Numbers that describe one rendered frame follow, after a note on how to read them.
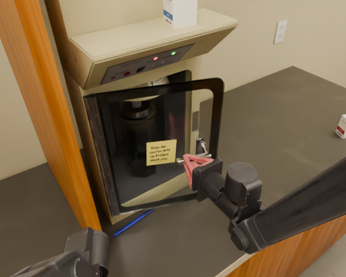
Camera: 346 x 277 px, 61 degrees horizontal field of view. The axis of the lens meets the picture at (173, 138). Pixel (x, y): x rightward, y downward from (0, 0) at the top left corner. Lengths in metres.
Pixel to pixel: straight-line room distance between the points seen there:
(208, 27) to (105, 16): 0.20
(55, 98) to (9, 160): 0.71
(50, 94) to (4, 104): 0.59
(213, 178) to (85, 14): 0.41
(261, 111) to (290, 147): 0.26
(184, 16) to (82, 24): 0.19
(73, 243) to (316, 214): 0.34
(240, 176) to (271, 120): 0.84
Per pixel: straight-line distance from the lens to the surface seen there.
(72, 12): 0.59
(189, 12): 0.61
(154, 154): 0.75
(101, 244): 0.49
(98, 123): 0.67
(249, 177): 0.57
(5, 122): 1.13
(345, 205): 0.40
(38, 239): 0.99
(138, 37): 0.56
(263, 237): 0.55
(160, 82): 0.77
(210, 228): 0.93
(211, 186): 0.65
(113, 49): 0.52
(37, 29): 0.49
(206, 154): 0.74
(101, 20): 0.61
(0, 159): 1.21
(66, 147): 0.58
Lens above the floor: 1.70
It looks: 38 degrees down
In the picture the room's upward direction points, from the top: 1 degrees counter-clockwise
